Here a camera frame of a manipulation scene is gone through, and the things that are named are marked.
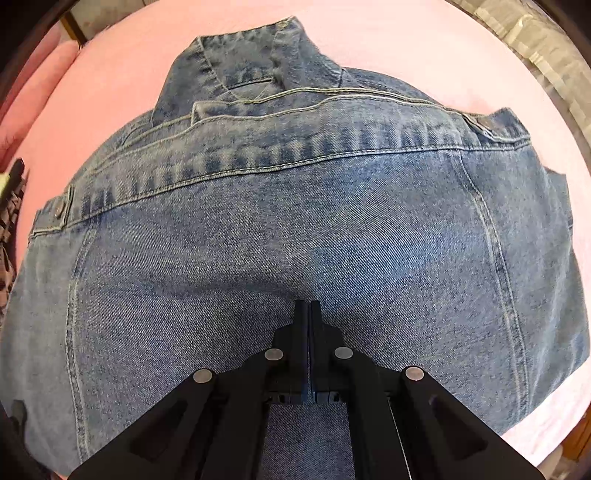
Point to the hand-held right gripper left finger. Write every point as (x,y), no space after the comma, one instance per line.
(301,350)

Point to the pink bed sheet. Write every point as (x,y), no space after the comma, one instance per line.
(415,55)

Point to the wooden bed frame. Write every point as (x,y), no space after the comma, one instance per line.
(575,447)

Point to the beige textured curtain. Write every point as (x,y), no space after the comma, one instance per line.
(540,50)

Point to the yellow-green garment with black trim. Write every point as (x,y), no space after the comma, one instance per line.
(8,182)

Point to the blue denim jacket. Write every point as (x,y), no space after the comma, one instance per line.
(277,240)

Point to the grey black patterned garment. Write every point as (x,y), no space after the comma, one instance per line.
(11,240)

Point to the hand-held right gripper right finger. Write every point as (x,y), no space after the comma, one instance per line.
(316,350)

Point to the pink pillow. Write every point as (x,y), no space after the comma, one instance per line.
(32,92)

